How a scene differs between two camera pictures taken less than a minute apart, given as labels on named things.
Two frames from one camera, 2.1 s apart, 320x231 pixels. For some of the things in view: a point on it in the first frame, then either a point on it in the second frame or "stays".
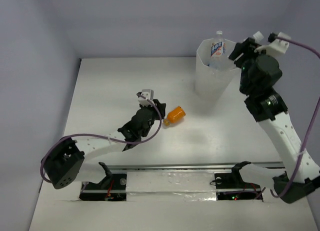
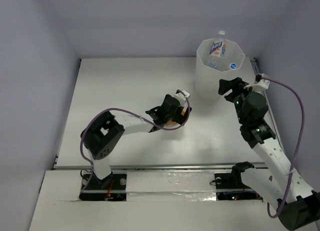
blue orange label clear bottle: x=217 y=57 stays
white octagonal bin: x=213 y=84 stays
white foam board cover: x=168 y=201 stays
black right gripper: x=248 y=47 to x=237 y=84
